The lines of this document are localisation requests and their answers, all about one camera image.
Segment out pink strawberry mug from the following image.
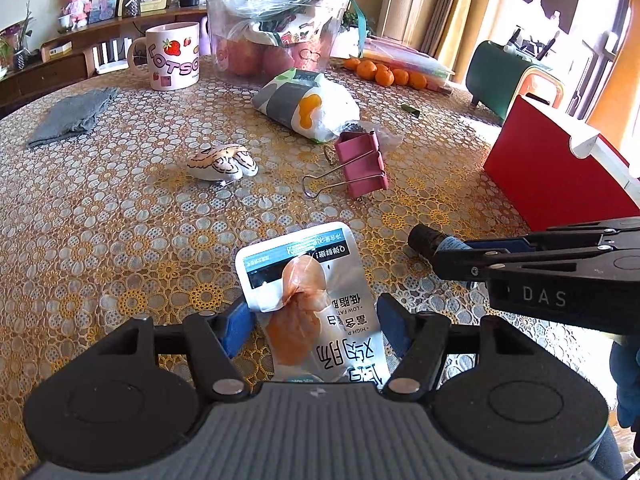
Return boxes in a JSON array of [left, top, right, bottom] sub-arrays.
[[127, 22, 200, 91]]

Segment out small dark seeds packet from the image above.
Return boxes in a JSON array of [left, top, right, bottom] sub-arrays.
[[338, 120, 405, 153]]

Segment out grey folded cloth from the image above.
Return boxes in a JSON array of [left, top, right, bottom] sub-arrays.
[[26, 87, 119, 148]]

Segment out orange mandarin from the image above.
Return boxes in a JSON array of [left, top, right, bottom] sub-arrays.
[[356, 60, 378, 81], [375, 65, 395, 87], [343, 58, 360, 72], [408, 72, 427, 90]]

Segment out clear plastic file case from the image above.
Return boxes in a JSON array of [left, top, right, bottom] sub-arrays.
[[362, 37, 452, 89]]

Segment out small dark glass bottle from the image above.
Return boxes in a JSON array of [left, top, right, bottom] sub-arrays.
[[408, 223, 472, 263]]

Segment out white wifi router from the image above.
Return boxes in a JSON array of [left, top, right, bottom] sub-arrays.
[[92, 37, 132, 75]]

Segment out small green wrapper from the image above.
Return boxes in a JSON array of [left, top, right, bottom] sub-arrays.
[[400, 104, 420, 118]]

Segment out chicken breast snack packet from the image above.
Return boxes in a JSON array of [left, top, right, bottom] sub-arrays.
[[235, 222, 390, 388]]

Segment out pink plush doll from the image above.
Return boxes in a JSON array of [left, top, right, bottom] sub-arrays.
[[62, 0, 91, 30]]

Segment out clear bag of apples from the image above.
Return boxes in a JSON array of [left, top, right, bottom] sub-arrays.
[[205, 0, 350, 86]]

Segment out pink binder clip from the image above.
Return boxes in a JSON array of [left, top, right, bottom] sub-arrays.
[[302, 130, 390, 198]]

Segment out wooden tv console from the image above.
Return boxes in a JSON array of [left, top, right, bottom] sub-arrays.
[[1, 6, 206, 117]]

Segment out red white cardboard box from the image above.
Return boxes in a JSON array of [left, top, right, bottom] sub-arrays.
[[484, 96, 639, 231]]

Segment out green orange storage bin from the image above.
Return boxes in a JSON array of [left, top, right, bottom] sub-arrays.
[[465, 41, 564, 122]]

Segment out white snack bag egg print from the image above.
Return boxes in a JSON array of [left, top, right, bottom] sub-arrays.
[[252, 68, 360, 143]]

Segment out bunny face painted stone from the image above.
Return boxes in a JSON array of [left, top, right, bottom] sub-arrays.
[[186, 143, 258, 185]]

